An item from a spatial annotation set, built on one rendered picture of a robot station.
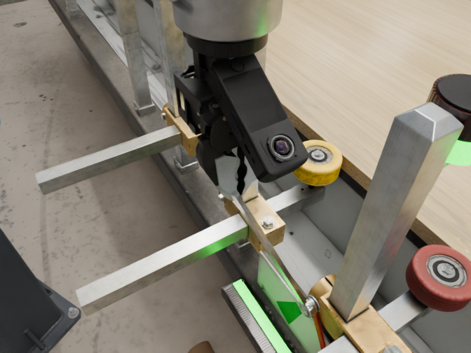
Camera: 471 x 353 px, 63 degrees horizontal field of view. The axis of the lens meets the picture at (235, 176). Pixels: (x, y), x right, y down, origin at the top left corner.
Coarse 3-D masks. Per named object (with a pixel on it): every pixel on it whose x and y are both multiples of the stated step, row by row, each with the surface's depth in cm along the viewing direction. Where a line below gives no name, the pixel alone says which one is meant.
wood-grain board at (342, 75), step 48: (288, 0) 110; (336, 0) 110; (384, 0) 110; (432, 0) 110; (288, 48) 90; (336, 48) 90; (384, 48) 90; (432, 48) 90; (288, 96) 76; (336, 96) 76; (384, 96) 76; (336, 144) 66; (384, 144) 66; (432, 192) 58; (432, 240) 54
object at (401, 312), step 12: (396, 300) 50; (408, 300) 50; (384, 312) 49; (396, 312) 49; (408, 312) 49; (420, 312) 49; (396, 324) 48; (408, 324) 50; (324, 348) 46; (336, 348) 46; (348, 348) 46
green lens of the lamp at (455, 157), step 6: (456, 144) 30; (462, 144) 30; (468, 144) 29; (456, 150) 30; (462, 150) 30; (468, 150) 30; (450, 156) 31; (456, 156) 30; (462, 156) 30; (468, 156) 30; (450, 162) 31; (456, 162) 31; (462, 162) 31; (468, 162) 31
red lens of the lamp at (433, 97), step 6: (438, 78) 31; (432, 90) 30; (432, 96) 30; (438, 96) 29; (432, 102) 30; (438, 102) 29; (444, 102) 29; (444, 108) 29; (450, 108) 29; (456, 108) 28; (456, 114) 28; (462, 114) 28; (468, 114) 28; (462, 120) 28; (468, 120) 28; (468, 126) 28; (462, 132) 29; (468, 132) 29; (462, 138) 29; (468, 138) 29
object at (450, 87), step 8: (440, 80) 31; (448, 80) 31; (456, 80) 31; (464, 80) 31; (440, 88) 30; (448, 88) 30; (456, 88) 30; (464, 88) 30; (440, 96) 29; (448, 96) 29; (456, 96) 29; (464, 96) 29; (456, 104) 28; (464, 104) 28
